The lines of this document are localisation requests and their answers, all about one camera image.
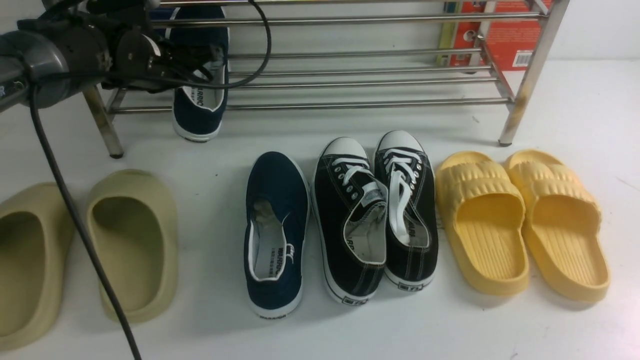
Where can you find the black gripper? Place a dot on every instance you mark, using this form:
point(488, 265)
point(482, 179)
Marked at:
point(135, 51)

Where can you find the navy canvas sneaker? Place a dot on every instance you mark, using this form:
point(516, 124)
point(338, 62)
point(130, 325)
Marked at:
point(198, 112)
point(277, 213)

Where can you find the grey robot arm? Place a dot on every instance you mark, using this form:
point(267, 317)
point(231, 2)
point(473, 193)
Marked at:
point(59, 58)

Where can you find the stainless steel shoe rack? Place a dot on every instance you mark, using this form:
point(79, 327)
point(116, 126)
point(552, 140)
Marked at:
point(312, 57)

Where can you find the red box behind rack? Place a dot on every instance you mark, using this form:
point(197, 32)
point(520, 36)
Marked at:
point(511, 43)

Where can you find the right beige foam slipper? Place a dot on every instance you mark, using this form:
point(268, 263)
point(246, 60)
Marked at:
point(132, 219)

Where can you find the beige foam slipper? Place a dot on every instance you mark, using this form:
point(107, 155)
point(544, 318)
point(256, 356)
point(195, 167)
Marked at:
point(132, 219)
point(36, 232)

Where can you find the left black lace-up sneaker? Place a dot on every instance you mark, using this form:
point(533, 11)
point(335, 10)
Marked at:
point(350, 206)

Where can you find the black lace-up sneaker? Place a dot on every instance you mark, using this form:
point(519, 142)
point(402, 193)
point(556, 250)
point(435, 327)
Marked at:
point(350, 206)
point(412, 244)

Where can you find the left beige foam slipper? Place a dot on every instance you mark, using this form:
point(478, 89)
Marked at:
point(36, 232)

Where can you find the right black lace-up sneaker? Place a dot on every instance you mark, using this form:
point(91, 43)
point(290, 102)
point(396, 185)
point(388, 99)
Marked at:
point(412, 244)

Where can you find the left yellow slide sandal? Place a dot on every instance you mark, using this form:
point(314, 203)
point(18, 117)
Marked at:
point(482, 213)

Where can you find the yellow slide sandal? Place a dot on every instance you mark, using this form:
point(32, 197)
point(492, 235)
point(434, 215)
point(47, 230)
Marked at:
point(562, 225)
point(482, 213)

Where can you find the right yellow slide sandal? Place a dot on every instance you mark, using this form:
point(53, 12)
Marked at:
point(562, 225)

